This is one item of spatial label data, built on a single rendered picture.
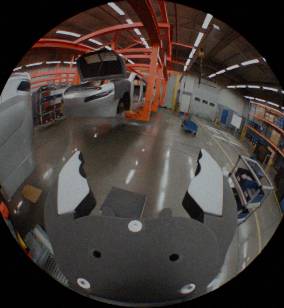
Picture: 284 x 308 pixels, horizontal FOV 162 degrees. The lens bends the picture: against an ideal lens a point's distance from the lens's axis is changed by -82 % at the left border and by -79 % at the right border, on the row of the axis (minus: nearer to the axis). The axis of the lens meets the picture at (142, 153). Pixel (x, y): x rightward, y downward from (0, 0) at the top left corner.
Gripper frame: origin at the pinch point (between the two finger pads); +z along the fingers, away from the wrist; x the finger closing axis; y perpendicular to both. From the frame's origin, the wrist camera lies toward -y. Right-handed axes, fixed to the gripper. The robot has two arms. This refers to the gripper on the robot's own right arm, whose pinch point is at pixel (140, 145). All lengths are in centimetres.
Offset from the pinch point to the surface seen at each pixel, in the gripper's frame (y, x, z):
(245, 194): 58, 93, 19
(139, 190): 124, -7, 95
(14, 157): 12, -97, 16
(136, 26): -203, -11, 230
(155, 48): -146, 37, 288
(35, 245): 87, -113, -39
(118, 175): 119, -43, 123
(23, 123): -7, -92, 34
